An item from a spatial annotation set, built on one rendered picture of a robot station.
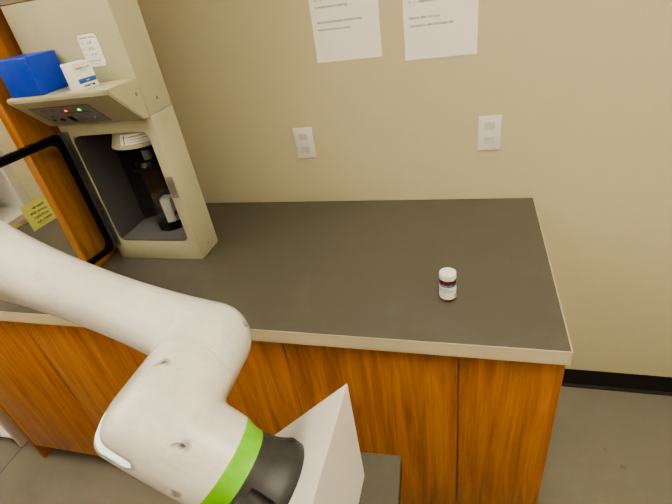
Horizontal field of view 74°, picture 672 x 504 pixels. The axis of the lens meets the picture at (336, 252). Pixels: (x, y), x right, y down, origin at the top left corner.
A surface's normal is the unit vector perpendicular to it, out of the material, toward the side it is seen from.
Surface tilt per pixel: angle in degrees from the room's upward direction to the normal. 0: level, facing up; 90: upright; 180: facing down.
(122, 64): 90
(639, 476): 0
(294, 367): 90
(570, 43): 90
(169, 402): 42
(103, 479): 0
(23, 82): 90
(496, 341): 0
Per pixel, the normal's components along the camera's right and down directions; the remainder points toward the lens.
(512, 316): -0.14, -0.83
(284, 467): 0.20, -0.80
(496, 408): -0.24, 0.56
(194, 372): 0.57, -0.66
